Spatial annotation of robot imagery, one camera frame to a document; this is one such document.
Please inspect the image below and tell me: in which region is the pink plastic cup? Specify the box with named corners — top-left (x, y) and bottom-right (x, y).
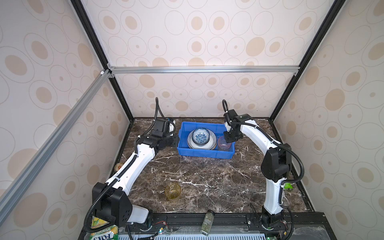
top-left (217, 136), bottom-right (232, 151)

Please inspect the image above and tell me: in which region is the black striped white plate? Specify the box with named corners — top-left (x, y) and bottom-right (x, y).
top-left (187, 128), bottom-right (217, 150)

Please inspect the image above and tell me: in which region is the blue dotted ceramic bowl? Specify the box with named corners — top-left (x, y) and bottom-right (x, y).
top-left (192, 128), bottom-right (211, 146)

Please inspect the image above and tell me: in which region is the yellow glass cup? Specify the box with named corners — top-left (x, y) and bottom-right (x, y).
top-left (165, 183), bottom-right (182, 201)

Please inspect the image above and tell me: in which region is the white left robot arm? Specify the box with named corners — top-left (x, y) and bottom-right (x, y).
top-left (84, 118), bottom-right (178, 230)

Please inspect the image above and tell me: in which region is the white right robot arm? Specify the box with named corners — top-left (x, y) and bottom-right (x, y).
top-left (224, 110), bottom-right (291, 216)

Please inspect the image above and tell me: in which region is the blue plastic bin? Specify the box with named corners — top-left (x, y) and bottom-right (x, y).
top-left (177, 122), bottom-right (235, 159)

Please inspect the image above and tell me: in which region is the green beverage can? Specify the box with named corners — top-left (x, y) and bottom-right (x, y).
top-left (114, 163), bottom-right (124, 172)

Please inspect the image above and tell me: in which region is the silver aluminium crossbar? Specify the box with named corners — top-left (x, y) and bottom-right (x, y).
top-left (110, 65), bottom-right (300, 74)

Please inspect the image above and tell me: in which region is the small green packet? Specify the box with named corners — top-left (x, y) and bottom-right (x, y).
top-left (284, 183), bottom-right (293, 190)

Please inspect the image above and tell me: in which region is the spice jar with herbs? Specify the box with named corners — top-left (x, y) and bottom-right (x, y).
top-left (201, 210), bottom-right (215, 236)

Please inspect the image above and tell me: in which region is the yellow green snack bag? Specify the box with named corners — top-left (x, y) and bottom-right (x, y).
top-left (82, 217), bottom-right (119, 240)

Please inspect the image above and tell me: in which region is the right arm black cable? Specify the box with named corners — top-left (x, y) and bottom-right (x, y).
top-left (221, 99), bottom-right (305, 240)

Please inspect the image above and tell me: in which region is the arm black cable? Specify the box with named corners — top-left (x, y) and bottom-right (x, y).
top-left (83, 97), bottom-right (176, 234)
top-left (221, 99), bottom-right (305, 240)

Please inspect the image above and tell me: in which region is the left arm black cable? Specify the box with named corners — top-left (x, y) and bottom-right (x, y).
top-left (83, 97), bottom-right (176, 234)

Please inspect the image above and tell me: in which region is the silver aluminium side rail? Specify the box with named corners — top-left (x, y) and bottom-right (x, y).
top-left (1, 69), bottom-right (112, 224)

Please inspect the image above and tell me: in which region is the black corner frame post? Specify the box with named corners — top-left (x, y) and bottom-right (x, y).
top-left (70, 0), bottom-right (135, 123)

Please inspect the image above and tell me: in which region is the black right corner post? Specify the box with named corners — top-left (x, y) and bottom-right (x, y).
top-left (269, 0), bottom-right (347, 123)

